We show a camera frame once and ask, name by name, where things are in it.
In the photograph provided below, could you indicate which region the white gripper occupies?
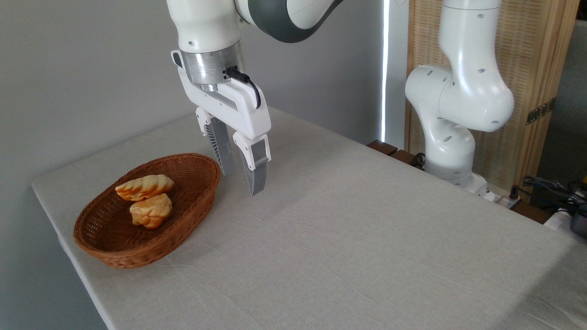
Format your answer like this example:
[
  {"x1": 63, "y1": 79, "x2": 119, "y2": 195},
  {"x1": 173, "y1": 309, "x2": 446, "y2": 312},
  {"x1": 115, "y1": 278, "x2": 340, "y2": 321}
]
[{"x1": 172, "y1": 49, "x2": 272, "y2": 196}]

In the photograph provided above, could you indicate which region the wooden bamboo folding screen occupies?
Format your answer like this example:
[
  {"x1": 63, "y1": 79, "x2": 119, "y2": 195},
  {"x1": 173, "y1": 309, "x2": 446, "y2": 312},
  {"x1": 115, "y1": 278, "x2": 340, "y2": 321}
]
[{"x1": 405, "y1": 0, "x2": 581, "y2": 204}]

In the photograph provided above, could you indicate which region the round bread roll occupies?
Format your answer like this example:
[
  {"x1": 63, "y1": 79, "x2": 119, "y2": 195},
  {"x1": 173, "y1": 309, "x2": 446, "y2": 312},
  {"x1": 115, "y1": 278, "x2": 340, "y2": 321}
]
[{"x1": 129, "y1": 193, "x2": 173, "y2": 230}]

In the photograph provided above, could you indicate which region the metal screen hinge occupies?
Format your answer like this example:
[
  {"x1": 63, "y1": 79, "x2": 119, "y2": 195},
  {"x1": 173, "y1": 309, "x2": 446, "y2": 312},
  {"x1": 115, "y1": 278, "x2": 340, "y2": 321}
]
[{"x1": 526, "y1": 97, "x2": 557, "y2": 125}]

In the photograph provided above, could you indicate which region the brown wicker basket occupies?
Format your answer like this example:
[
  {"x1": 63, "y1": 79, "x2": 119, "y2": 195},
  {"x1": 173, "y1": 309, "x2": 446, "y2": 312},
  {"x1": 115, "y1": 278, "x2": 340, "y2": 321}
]
[{"x1": 73, "y1": 153, "x2": 222, "y2": 269}]

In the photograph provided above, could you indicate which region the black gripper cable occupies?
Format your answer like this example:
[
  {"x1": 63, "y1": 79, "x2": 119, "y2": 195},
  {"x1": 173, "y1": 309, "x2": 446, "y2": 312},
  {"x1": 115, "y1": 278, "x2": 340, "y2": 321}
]
[{"x1": 225, "y1": 67, "x2": 262, "y2": 110}]

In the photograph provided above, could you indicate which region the long braided bread loaf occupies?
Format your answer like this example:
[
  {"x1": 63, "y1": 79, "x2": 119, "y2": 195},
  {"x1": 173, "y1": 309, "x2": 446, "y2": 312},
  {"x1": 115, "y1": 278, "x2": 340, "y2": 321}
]
[{"x1": 115, "y1": 174, "x2": 175, "y2": 202}]

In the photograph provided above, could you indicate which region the dark grey device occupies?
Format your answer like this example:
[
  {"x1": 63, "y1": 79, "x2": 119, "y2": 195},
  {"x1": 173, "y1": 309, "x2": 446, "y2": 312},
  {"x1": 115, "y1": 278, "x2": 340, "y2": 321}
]
[{"x1": 570, "y1": 204, "x2": 587, "y2": 238}]

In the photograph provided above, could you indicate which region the light grey tablecloth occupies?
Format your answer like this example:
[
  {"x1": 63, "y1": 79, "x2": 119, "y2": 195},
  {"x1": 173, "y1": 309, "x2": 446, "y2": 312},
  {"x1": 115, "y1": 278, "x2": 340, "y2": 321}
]
[{"x1": 31, "y1": 106, "x2": 587, "y2": 330}]

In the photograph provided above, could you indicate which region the white base connector block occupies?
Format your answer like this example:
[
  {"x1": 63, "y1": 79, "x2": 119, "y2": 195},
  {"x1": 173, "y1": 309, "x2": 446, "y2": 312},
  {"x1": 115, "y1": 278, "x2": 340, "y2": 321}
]
[{"x1": 484, "y1": 187, "x2": 523, "y2": 209}]

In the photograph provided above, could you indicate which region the dark brown wooden frame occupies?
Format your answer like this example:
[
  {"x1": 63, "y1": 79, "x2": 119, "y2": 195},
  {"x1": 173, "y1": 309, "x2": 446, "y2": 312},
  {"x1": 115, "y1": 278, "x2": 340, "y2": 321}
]
[{"x1": 367, "y1": 140, "x2": 425, "y2": 170}]

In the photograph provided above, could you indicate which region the black cable bundle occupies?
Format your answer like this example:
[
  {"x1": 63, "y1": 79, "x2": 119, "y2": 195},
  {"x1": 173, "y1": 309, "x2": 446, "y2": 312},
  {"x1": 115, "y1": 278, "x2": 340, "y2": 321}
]
[{"x1": 510, "y1": 176, "x2": 587, "y2": 216}]

